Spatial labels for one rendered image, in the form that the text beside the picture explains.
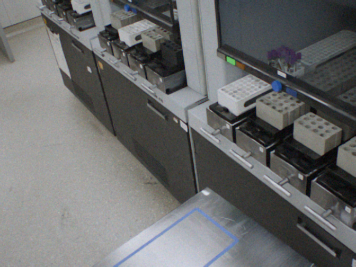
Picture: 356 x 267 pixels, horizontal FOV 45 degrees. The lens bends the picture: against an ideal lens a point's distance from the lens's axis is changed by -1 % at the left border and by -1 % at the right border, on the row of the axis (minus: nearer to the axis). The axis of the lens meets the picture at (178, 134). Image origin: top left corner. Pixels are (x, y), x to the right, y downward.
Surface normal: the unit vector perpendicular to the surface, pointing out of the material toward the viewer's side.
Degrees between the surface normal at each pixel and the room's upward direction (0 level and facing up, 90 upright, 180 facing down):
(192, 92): 0
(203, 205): 0
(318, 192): 90
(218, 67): 90
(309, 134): 90
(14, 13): 90
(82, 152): 0
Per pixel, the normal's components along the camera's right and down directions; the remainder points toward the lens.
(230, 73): 0.55, 0.45
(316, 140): -0.84, 0.41
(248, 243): -0.13, -0.79
